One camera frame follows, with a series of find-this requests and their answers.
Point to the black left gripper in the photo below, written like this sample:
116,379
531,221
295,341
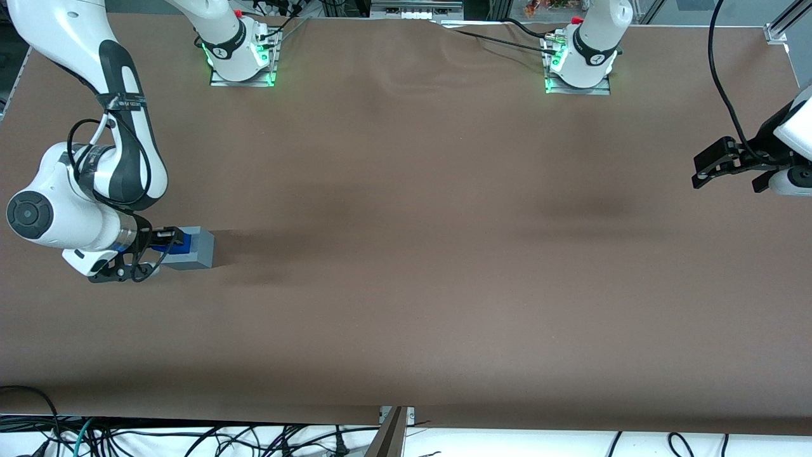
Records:
763,150

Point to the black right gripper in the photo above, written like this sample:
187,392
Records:
145,238

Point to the blue plastic part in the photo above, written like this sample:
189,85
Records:
177,249

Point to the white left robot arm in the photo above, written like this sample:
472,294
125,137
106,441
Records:
593,38

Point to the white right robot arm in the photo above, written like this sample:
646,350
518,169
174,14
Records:
51,25

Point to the gray base block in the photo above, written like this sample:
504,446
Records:
202,251

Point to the aluminium corner profile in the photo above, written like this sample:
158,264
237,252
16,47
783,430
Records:
777,30

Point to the brown table mat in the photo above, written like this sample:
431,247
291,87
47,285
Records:
406,285

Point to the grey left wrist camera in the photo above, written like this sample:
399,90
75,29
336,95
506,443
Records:
793,181

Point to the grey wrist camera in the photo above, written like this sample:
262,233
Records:
85,260
793,181

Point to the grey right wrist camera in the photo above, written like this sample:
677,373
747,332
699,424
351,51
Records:
85,260

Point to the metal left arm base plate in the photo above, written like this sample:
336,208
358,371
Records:
580,91

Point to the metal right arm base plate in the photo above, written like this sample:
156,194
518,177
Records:
244,83

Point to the grey stand post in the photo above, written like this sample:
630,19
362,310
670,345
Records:
388,441

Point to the metal table bracket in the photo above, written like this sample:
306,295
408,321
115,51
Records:
409,414

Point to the aluminium frame rail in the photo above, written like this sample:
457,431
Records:
415,5

